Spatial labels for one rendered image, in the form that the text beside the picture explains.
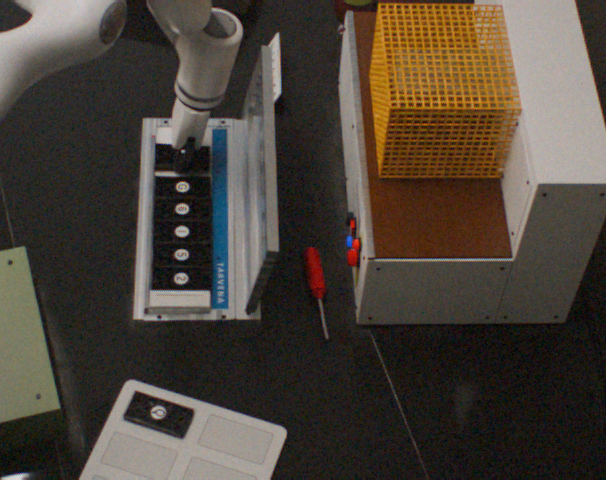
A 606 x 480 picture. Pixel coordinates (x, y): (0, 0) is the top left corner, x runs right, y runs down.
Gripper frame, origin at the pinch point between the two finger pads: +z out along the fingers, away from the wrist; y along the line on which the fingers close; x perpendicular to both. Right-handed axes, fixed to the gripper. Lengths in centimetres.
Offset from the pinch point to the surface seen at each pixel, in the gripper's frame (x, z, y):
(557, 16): 53, -45, 0
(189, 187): 1.7, 1.4, 6.9
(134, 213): -7.1, 6.4, 10.4
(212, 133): 5.8, 1.5, -6.5
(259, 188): 11.5, -10.0, 14.6
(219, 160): 7.0, 1.2, -0.1
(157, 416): -2, 3, 52
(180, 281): 0.4, 1.4, 27.3
